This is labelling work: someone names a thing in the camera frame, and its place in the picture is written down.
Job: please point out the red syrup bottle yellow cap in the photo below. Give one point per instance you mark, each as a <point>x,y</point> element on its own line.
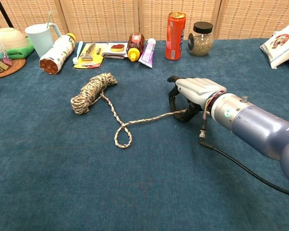
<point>135,44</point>

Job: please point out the razor in yellow blister pack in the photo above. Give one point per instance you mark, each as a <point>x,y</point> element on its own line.
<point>90,60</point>

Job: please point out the black stand pole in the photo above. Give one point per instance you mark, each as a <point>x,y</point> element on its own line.
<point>4,12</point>

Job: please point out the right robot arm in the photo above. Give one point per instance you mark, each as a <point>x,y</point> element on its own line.
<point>255,122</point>

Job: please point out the floral drink bottle yellow cap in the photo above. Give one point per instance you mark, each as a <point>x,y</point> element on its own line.
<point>56,56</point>

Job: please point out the green cloth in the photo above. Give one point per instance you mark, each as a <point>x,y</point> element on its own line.
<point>22,51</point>

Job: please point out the white snack packet red picture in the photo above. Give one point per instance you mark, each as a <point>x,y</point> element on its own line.
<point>115,49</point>

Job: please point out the pale blue mug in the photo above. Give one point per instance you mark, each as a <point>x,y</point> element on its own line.
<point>41,41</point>

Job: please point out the blue table mat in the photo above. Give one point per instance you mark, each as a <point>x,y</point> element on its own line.
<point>110,180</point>

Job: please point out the red drink can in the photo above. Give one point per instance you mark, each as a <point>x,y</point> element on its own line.
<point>175,38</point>

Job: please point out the white sugar bag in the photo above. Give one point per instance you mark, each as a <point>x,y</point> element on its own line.
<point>283,47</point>

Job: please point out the light blue toothbrush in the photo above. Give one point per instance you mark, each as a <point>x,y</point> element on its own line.
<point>77,51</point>

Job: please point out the bamboo folding screen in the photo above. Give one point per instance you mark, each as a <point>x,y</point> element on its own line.
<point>110,16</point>

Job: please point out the pale green spoon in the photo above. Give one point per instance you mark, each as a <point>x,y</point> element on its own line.
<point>48,19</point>

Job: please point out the purple white toothpaste tube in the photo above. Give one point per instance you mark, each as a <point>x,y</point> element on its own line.
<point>148,54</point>

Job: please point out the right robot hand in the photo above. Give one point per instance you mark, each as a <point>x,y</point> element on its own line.
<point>200,90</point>

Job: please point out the glass jar black lid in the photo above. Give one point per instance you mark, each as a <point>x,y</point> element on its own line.
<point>200,42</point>

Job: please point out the cream upturned bowl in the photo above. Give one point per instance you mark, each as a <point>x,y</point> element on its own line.
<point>10,38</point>

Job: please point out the woven round coaster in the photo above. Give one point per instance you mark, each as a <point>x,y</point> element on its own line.
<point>10,68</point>

